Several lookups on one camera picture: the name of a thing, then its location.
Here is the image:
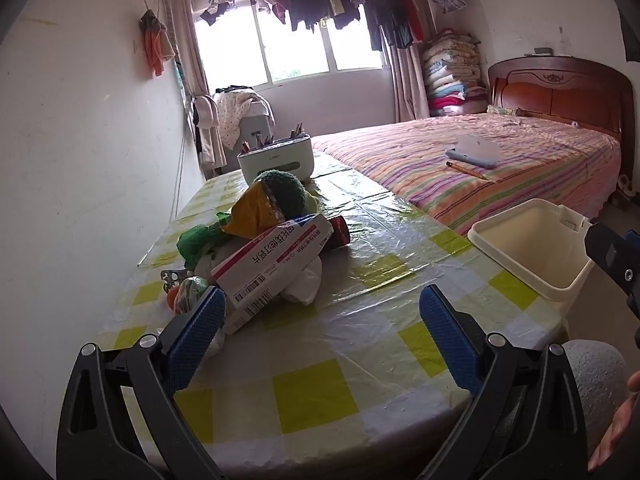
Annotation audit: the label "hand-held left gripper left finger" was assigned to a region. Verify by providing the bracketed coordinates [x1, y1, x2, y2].
[56, 286, 228, 480]

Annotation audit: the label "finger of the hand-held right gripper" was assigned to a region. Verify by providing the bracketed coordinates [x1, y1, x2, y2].
[584, 222, 640, 318]

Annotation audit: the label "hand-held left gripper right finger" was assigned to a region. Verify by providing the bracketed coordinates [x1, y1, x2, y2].
[419, 284, 590, 480]

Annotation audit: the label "cream plastic bin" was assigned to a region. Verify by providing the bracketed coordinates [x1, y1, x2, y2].
[467, 198, 594, 312]

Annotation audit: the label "green white plastic wrapper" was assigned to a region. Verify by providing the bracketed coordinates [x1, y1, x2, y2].
[176, 212, 232, 269]

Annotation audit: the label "white red medicine box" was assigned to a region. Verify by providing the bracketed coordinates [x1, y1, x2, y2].
[210, 212, 335, 336]

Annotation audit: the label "yellow orange snack bag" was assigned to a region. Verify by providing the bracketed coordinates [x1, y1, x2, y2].
[220, 180, 287, 239]

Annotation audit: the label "brown bottle with blue label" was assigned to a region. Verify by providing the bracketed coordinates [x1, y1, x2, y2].
[326, 216, 351, 249]

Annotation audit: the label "green plush toy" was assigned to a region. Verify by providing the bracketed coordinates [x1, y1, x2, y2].
[254, 170, 321, 222]

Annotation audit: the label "person's right hand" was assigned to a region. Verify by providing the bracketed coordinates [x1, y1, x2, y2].
[587, 371, 640, 472]

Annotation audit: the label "yellow checked tablecloth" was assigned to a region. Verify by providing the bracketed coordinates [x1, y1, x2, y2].
[97, 151, 569, 480]

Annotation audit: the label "grey speckled cloth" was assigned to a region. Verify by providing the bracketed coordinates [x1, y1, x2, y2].
[564, 339, 632, 461]

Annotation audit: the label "striped bed blanket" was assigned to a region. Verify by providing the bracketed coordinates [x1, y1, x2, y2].
[312, 112, 622, 237]

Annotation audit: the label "yellow pencil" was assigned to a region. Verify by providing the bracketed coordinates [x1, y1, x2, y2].
[446, 161, 491, 181]

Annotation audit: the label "blue pencil case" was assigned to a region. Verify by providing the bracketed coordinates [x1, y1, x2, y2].
[446, 133, 501, 170]

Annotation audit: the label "wooden bed headboard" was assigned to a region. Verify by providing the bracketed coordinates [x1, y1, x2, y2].
[487, 56, 636, 137]

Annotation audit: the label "white desk organiser box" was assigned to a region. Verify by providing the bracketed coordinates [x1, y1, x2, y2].
[237, 132, 316, 187]

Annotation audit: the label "bunch of pencils in organiser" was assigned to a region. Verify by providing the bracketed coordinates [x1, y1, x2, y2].
[240, 120, 307, 155]

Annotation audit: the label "white dotted cloth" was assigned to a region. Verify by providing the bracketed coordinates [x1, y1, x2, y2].
[214, 86, 261, 147]

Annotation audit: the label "stack of folded quilts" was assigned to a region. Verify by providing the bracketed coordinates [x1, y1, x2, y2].
[421, 30, 489, 119]

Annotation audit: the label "beige curtain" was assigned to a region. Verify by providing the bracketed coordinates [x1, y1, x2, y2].
[167, 0, 212, 100]
[389, 44, 432, 123]

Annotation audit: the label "window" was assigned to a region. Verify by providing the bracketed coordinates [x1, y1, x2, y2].
[194, 4, 392, 87]

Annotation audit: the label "orange cloths on wall hook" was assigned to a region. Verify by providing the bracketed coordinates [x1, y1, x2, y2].
[139, 9, 177, 79]

